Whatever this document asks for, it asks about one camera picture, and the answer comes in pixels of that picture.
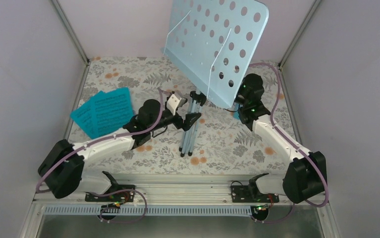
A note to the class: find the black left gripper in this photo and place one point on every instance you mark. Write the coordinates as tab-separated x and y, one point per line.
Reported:
186	124

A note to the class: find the light blue music stand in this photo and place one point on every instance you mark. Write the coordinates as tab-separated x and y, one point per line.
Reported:
213	41

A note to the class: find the blue sheet music pages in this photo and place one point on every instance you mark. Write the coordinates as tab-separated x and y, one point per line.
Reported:
110	111

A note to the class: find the blue metronome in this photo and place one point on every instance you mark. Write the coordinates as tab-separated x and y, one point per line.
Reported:
236	113

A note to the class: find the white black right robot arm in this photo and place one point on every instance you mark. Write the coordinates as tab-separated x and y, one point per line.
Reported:
305	171

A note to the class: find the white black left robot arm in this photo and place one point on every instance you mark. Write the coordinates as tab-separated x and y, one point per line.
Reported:
62	171

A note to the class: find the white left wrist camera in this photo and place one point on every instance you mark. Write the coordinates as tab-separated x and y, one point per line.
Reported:
175	101

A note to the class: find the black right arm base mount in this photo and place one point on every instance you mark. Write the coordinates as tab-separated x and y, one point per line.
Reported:
244	194

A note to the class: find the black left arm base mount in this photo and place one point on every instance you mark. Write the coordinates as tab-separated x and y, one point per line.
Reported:
117	193

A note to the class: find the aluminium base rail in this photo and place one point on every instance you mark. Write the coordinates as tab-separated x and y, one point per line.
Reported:
169	194

